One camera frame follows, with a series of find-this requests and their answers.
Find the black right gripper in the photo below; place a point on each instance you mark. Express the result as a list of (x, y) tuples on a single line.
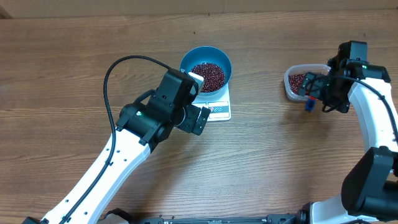
[(310, 82)]

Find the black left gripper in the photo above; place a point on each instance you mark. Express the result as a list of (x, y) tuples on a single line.
[(190, 126)]

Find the red scoop with blue handle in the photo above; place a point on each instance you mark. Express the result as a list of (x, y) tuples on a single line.
[(310, 104)]

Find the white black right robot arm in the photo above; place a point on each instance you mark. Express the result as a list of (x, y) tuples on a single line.
[(366, 194)]

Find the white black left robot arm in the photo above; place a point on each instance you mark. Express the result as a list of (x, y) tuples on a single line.
[(142, 124)]

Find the white digital kitchen scale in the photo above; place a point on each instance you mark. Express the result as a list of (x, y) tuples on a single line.
[(217, 102)]

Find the blue plastic bowl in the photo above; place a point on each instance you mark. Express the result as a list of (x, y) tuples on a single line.
[(210, 63)]

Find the clear plastic food container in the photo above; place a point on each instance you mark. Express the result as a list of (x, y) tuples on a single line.
[(300, 69)]

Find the red adzuki beans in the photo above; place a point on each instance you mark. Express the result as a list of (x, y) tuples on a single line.
[(295, 82)]

